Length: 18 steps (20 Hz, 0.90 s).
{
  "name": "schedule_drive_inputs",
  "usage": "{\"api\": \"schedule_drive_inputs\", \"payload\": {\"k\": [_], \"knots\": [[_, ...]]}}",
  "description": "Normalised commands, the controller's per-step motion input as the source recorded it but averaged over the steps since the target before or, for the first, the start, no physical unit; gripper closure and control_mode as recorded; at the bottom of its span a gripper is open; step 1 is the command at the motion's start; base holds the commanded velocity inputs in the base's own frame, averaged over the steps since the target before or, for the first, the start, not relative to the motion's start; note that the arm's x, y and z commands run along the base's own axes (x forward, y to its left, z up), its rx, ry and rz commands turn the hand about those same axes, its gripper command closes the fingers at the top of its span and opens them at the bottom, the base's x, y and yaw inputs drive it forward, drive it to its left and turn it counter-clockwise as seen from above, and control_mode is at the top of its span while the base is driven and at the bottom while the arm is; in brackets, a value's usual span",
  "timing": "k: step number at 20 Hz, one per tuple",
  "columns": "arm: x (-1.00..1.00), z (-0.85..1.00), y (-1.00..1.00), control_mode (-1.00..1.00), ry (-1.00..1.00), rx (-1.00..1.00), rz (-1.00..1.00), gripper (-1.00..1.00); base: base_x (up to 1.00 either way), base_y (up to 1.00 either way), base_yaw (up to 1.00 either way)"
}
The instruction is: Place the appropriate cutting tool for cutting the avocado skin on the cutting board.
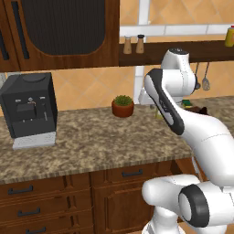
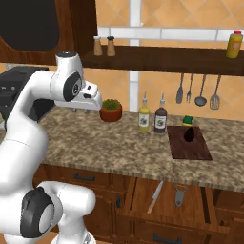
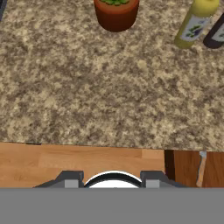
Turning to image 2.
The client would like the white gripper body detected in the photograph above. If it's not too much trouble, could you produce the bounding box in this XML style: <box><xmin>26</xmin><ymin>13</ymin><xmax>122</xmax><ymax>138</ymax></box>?
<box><xmin>54</xmin><ymin>91</ymin><xmax>104</xmax><ymax>112</ymax></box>

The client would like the dark wooden cutting board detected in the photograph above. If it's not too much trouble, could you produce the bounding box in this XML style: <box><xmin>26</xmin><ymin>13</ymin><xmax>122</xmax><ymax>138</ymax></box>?
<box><xmin>166</xmin><ymin>125</ymin><xmax>214</xmax><ymax>161</ymax></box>

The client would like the green plant in red pot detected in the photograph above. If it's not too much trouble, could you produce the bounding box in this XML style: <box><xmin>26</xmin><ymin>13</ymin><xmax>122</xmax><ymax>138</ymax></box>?
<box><xmin>98</xmin><ymin>98</ymin><xmax>124</xmax><ymax>124</ymax></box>

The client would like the yellow oil bottle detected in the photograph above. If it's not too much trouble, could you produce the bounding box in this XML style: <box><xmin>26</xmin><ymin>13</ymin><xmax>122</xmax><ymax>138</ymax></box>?
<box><xmin>137</xmin><ymin>91</ymin><xmax>151</xmax><ymax>133</ymax></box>

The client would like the brown shaker with white cap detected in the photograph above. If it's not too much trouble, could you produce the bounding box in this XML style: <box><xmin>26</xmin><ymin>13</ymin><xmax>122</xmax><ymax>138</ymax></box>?
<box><xmin>92</xmin><ymin>35</ymin><xmax>104</xmax><ymax>57</ymax></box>

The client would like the brown shaker with black cap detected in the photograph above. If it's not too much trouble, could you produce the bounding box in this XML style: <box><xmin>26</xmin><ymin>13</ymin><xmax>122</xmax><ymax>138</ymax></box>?
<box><xmin>106</xmin><ymin>35</ymin><xmax>116</xmax><ymax>58</ymax></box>

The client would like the black appliance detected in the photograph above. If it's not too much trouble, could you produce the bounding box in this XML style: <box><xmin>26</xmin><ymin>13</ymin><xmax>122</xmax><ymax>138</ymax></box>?
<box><xmin>0</xmin><ymin>66</ymin><xmax>56</xmax><ymax>123</ymax></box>

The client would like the wooden drawer front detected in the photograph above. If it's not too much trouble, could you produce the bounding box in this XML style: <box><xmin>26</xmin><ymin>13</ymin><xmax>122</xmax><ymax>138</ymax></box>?
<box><xmin>41</xmin><ymin>165</ymin><xmax>112</xmax><ymax>189</ymax></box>
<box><xmin>125</xmin><ymin>220</ymin><xmax>208</xmax><ymax>244</ymax></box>

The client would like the dark brown sauce bottle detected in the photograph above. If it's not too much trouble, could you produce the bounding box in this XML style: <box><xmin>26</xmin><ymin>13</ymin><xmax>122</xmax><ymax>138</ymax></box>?
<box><xmin>153</xmin><ymin>92</ymin><xmax>169</xmax><ymax>134</ymax></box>

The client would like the wooden cupboard with dark panel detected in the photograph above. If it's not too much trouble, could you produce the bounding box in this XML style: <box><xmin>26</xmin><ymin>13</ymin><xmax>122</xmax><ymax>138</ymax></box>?
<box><xmin>0</xmin><ymin>0</ymin><xmax>98</xmax><ymax>67</ymax></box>

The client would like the dark wooden shelf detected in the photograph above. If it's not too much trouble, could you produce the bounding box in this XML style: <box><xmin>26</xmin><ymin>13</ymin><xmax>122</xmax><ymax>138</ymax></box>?
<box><xmin>81</xmin><ymin>44</ymin><xmax>244</xmax><ymax>77</ymax></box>

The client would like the grey hanging spoon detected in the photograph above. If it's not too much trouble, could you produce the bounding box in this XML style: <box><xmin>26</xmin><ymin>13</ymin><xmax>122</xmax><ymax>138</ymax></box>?
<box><xmin>175</xmin><ymin>73</ymin><xmax>186</xmax><ymax>105</ymax></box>

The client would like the yellow and green sponge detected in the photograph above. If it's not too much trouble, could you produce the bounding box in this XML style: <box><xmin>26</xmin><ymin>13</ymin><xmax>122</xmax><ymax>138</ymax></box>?
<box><xmin>182</xmin><ymin>115</ymin><xmax>194</xmax><ymax>128</ymax></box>

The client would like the grey hanging fork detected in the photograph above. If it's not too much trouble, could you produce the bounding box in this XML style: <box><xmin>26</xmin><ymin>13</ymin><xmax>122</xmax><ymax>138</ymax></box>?
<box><xmin>186</xmin><ymin>73</ymin><xmax>195</xmax><ymax>105</ymax></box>

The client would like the wooden cupboard door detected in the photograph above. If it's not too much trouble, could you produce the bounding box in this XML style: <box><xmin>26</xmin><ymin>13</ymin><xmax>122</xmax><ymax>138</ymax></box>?
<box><xmin>90</xmin><ymin>190</ymin><xmax>126</xmax><ymax>242</ymax></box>

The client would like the grey hanging ladle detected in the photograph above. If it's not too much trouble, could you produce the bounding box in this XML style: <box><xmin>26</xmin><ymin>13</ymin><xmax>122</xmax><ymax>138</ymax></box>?
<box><xmin>193</xmin><ymin>74</ymin><xmax>208</xmax><ymax>108</ymax></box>

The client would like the grey hanging slotted spatula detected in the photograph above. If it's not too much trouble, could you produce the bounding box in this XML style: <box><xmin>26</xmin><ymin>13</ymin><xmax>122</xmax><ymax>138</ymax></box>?
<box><xmin>209</xmin><ymin>74</ymin><xmax>223</xmax><ymax>111</ymax></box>

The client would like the grey peeler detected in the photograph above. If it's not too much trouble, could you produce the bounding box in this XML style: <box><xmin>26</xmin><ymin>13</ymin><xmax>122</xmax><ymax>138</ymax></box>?
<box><xmin>173</xmin><ymin>184</ymin><xmax>190</xmax><ymax>209</ymax></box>

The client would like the open wooden drawer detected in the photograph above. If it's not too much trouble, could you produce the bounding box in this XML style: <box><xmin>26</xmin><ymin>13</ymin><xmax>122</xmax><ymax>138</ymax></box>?
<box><xmin>124</xmin><ymin>175</ymin><xmax>231</xmax><ymax>235</ymax></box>

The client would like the yellow bottle with red cap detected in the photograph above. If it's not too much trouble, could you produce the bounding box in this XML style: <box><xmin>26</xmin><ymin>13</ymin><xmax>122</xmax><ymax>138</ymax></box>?
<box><xmin>225</xmin><ymin>30</ymin><xmax>244</xmax><ymax>59</ymax></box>

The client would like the dark drawer handle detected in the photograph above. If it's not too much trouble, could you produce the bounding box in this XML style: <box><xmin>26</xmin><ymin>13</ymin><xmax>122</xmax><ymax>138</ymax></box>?
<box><xmin>152</xmin><ymin>232</ymin><xmax>183</xmax><ymax>244</ymax></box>
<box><xmin>72</xmin><ymin>173</ymin><xmax>96</xmax><ymax>183</ymax></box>

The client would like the knife with wooden handle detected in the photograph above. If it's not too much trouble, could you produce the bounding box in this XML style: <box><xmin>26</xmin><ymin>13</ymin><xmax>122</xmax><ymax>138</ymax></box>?
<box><xmin>146</xmin><ymin>180</ymin><xmax>165</xmax><ymax>214</ymax></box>

